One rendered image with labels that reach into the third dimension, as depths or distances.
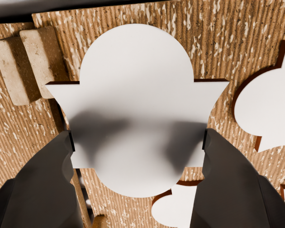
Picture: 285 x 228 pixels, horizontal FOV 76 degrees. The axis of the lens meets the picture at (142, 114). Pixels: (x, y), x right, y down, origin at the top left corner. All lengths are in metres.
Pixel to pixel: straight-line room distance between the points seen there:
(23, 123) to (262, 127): 0.26
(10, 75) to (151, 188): 0.16
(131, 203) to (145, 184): 0.14
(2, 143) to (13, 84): 0.11
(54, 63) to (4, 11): 0.08
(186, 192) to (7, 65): 0.24
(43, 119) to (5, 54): 0.08
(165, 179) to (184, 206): 0.13
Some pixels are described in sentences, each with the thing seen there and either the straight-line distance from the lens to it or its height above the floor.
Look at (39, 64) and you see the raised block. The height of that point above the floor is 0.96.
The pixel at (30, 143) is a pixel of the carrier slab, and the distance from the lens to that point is 0.27.
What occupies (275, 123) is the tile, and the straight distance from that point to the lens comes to 0.23.
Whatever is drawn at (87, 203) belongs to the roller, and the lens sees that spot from 0.35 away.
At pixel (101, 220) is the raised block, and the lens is 0.33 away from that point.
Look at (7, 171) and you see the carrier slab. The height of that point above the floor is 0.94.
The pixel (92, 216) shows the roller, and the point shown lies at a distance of 0.38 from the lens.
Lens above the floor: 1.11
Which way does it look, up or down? 62 degrees down
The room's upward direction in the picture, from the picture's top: 174 degrees counter-clockwise
